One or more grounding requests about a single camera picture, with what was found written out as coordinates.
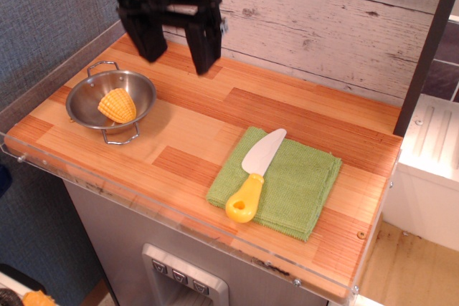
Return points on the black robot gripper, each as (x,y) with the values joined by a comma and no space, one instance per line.
(200,19)

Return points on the yellow handled toy knife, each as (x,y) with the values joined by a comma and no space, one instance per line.
(242,206)

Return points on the green folded cloth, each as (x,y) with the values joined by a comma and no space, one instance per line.
(297,184)

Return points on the yellow toy corn cob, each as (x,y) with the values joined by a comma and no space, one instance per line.
(118,106)

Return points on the clear acrylic edge guard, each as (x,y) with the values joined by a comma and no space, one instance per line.
(168,175)

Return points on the grey toy cabinet body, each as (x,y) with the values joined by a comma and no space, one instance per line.
(118,229)

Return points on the silver toy fridge dispenser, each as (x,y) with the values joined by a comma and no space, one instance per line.
(177,282)

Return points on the white toy sink unit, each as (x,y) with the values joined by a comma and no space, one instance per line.
(423,198)

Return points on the orange toy at corner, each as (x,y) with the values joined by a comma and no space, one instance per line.
(37,298)

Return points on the steel bowl with handles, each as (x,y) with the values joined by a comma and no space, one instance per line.
(102,77)

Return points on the dark right vertical post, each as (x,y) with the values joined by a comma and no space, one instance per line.
(434,36)

